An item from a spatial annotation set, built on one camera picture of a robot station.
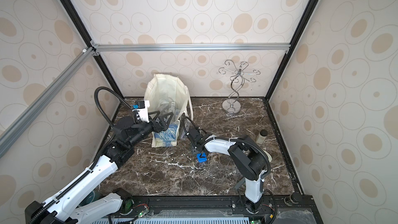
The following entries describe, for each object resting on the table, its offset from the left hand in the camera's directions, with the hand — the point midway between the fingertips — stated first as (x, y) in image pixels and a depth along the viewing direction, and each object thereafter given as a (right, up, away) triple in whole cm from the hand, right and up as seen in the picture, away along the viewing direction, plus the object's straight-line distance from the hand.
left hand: (171, 113), depth 68 cm
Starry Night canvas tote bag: (-10, +13, +39) cm, 42 cm away
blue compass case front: (+14, -23, +10) cm, 28 cm away
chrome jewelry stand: (+36, +5, +45) cm, 58 cm away
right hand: (+14, -21, +28) cm, 37 cm away
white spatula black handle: (+34, -37, +14) cm, 52 cm away
